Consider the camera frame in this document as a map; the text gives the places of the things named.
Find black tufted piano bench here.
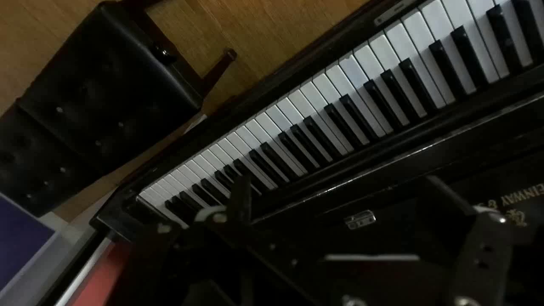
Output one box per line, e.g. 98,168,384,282
0,1,236,216

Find blue panel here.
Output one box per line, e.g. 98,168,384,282
0,197,53,290

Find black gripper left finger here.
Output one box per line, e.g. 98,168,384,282
110,175,253,306

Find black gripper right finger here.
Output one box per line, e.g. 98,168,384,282
420,175,513,306

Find black upright piano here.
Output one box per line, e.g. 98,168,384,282
100,0,544,306

